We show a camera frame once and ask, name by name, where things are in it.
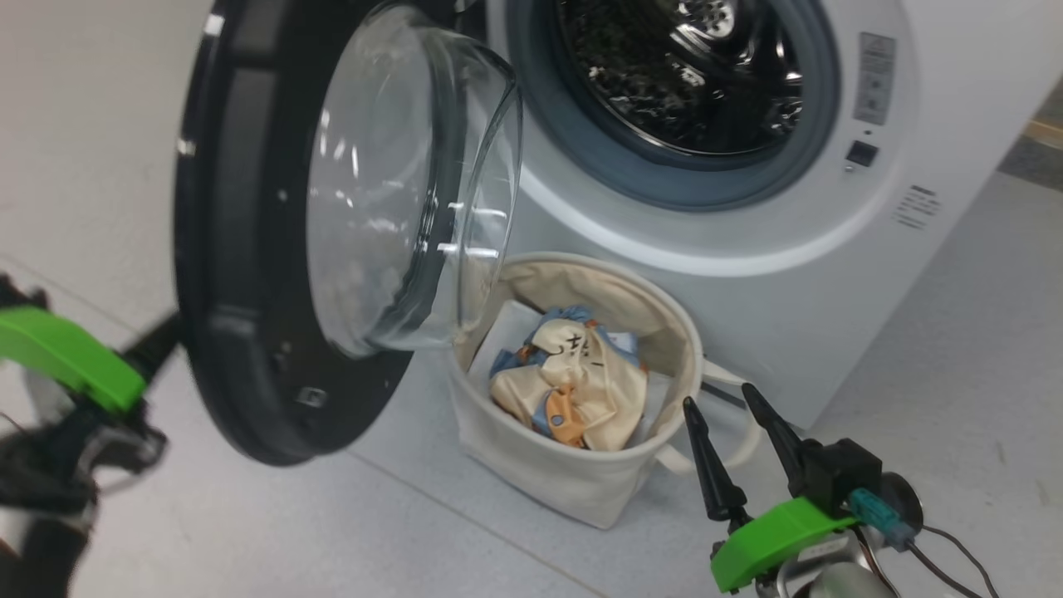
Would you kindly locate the black washer door lock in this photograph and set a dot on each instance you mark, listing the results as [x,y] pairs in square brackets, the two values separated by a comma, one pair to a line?
[862,154]

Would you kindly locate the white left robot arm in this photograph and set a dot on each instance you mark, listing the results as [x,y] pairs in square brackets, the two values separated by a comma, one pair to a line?
[50,498]

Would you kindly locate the blue fox print garment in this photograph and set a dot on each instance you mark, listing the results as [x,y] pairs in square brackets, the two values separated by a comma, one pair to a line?
[569,316]

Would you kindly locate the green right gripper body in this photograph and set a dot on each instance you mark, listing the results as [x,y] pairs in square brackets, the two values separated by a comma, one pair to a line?
[772,540]

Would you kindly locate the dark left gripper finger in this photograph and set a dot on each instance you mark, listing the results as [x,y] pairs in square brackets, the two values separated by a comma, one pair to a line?
[158,345]

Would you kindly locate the white front-load washing machine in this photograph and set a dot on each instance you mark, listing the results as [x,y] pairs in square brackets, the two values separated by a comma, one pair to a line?
[789,316]

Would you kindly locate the steel washing machine drum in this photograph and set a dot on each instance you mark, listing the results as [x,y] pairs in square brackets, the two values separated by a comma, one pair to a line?
[664,100]

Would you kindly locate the grey washer sticker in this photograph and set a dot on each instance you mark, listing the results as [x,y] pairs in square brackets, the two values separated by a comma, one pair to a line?
[875,79]

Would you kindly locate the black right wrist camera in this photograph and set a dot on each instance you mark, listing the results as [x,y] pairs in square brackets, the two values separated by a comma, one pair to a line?
[839,473]

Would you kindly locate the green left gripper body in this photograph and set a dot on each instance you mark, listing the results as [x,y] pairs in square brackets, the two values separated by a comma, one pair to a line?
[66,357]

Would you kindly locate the grey rubber door gasket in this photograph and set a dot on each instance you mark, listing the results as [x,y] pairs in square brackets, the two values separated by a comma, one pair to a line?
[581,158]

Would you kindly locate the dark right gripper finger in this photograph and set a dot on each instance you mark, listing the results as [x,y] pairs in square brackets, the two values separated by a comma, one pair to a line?
[776,428]
[716,473]

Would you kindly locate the cream fabric laundry basket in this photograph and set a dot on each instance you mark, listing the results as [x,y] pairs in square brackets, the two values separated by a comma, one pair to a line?
[565,482]

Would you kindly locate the black rimmed glass washer door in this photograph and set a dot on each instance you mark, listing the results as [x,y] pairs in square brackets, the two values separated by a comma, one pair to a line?
[241,249]

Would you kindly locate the cream printed garment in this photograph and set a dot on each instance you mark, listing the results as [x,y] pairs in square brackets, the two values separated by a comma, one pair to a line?
[598,390]

